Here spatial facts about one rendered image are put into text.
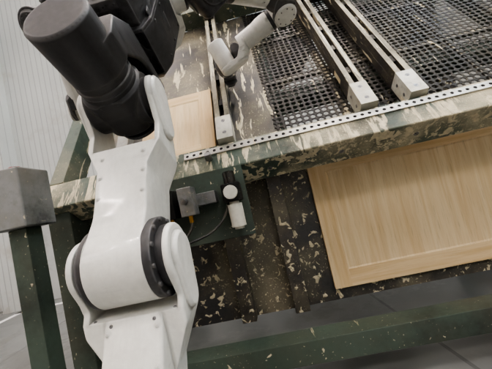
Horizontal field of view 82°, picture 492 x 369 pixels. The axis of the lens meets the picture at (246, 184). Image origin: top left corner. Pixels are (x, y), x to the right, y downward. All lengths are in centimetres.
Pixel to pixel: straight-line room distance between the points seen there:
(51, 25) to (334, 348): 110
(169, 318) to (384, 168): 102
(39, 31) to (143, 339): 51
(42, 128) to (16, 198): 379
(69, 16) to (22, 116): 446
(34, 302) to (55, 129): 378
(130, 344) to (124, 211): 22
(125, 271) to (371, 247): 100
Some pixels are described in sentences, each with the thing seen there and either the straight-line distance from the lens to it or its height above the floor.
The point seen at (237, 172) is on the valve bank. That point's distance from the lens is 96.
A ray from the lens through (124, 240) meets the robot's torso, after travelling 51.
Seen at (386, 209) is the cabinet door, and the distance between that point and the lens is 129.
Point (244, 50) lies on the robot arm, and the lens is 111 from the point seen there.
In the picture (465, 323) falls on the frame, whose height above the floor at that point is 14.
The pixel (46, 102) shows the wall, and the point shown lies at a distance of 488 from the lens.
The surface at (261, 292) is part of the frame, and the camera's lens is 128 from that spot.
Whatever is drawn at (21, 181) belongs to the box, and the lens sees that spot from 106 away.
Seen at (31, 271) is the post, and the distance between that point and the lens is 108.
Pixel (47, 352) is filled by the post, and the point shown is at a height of 38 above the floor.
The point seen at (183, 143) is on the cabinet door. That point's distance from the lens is 117.
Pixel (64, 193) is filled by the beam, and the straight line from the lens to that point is 124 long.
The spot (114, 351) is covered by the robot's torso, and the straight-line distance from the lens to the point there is 57.
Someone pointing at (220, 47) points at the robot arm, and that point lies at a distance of 114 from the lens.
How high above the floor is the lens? 68
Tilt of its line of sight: 4 degrees up
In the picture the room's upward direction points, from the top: 13 degrees counter-clockwise
